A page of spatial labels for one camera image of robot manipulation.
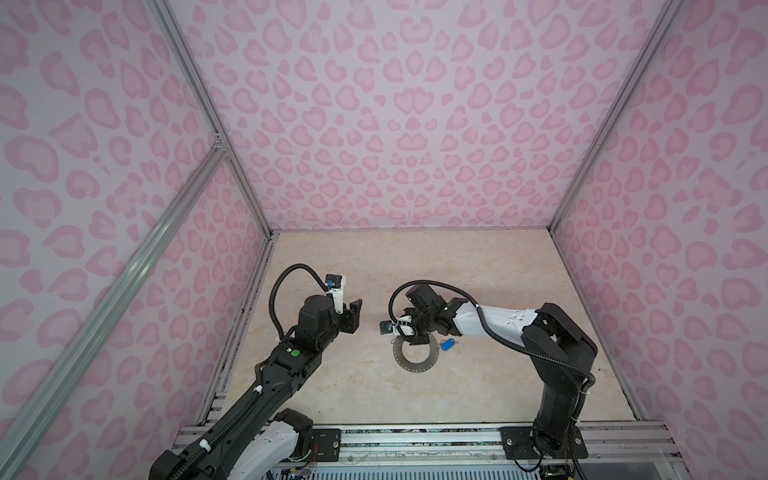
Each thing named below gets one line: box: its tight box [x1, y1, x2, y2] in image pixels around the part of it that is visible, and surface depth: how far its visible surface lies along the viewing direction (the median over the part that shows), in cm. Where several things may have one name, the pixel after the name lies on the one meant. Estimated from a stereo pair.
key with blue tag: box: [440, 338, 459, 351], surface depth 92 cm
